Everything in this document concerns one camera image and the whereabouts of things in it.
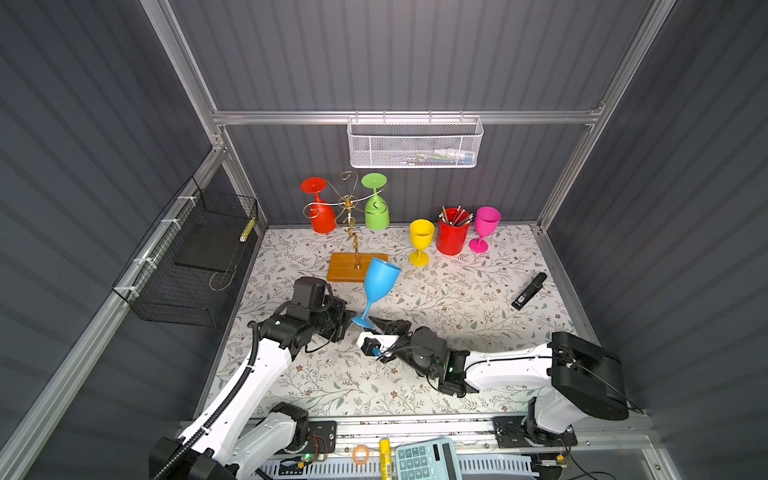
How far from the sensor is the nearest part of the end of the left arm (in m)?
0.54

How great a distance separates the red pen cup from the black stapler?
0.27m

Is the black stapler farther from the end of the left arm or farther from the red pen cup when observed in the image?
the end of the left arm

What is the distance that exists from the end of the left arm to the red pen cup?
50 cm

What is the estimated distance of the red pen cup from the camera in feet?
3.40

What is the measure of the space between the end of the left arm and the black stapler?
22.7 inches
